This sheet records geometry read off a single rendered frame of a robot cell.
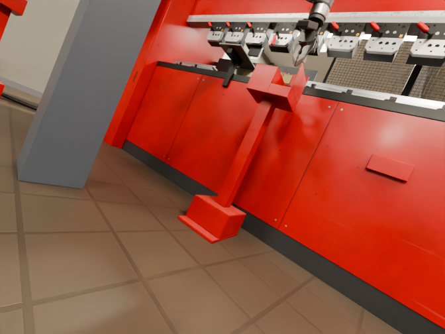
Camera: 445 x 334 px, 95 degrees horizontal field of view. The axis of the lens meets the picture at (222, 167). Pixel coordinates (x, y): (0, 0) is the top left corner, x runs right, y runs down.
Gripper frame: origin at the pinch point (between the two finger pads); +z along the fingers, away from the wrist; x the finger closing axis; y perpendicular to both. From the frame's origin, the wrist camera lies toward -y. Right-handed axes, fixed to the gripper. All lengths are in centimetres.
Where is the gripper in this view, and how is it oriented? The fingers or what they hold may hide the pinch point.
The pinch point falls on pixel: (296, 62)
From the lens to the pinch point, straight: 105.4
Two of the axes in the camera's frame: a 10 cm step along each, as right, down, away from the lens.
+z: -3.7, 9.2, 1.3
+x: -7.9, -3.9, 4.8
